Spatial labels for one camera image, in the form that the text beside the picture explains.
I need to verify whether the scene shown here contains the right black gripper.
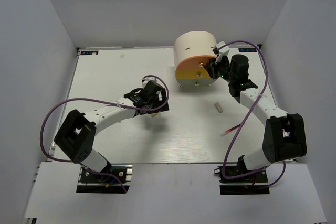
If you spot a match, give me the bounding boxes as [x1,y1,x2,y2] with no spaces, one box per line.
[205,54,236,83]

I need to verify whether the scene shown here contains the orange top drawer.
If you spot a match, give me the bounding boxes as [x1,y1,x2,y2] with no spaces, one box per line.
[176,55,215,69]

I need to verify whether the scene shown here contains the yellow drawer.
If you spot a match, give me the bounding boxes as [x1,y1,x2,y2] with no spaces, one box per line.
[175,67,210,80]

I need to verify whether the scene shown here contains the red ink pen refill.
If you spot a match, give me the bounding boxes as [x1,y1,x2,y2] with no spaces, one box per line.
[220,125,240,137]

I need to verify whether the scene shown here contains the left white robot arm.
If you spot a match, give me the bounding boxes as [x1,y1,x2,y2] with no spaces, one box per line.
[54,79,169,182]

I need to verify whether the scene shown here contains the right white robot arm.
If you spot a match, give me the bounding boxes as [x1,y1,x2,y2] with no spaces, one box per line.
[204,54,307,182]

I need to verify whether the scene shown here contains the grey-green bottom drawer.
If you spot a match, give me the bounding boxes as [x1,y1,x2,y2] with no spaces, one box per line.
[176,76,215,88]

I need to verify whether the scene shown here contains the round beige drawer organizer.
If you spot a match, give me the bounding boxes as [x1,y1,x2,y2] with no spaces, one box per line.
[174,30,223,92]

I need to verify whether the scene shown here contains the right blue table label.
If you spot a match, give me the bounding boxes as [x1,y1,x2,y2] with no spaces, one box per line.
[238,48,257,52]

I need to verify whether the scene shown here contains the blue table label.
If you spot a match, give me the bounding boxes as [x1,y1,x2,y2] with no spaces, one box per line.
[238,48,257,52]
[80,50,99,56]

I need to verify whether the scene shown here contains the grey eraser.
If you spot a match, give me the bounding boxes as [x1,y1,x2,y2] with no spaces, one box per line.
[214,102,223,113]

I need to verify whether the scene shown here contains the left blue table label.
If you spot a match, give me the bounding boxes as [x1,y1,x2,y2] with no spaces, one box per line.
[80,50,99,56]

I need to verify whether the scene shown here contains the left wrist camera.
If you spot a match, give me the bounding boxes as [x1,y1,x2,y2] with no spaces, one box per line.
[142,77,157,85]

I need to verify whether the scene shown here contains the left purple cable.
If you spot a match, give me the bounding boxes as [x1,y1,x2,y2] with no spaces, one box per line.
[39,74,170,193]

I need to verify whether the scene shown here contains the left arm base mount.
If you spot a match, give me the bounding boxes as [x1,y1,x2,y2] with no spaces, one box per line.
[76,164,133,194]

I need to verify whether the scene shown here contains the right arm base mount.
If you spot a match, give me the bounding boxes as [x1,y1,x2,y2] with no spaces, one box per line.
[214,166,270,195]

